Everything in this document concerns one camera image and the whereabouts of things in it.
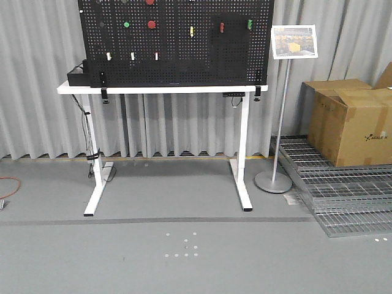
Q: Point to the lower red mushroom button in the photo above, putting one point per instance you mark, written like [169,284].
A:
[151,24]

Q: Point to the desk height controller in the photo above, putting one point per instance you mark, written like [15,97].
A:
[233,94]

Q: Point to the right black pegboard clamp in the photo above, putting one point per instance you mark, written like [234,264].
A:
[258,80]

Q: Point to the black pegboard clamp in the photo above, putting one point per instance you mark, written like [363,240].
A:
[258,80]
[103,83]

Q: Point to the left black pegboard clamp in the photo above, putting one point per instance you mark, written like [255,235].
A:
[103,83]

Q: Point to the white standing desk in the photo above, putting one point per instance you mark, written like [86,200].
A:
[102,171]

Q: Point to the black perforated pegboard panel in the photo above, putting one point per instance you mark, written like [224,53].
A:
[208,59]

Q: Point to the black box on desk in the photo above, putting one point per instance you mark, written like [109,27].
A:
[79,75]

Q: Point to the silver sign stand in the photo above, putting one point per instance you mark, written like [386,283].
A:
[289,42]

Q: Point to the large cardboard box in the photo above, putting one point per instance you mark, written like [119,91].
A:
[351,122]

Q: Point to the metal floor grating stack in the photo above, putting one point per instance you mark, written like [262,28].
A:
[345,201]

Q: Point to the flat cardboard behind box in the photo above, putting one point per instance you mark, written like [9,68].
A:
[385,80]

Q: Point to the green toggle switch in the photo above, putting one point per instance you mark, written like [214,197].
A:
[249,24]

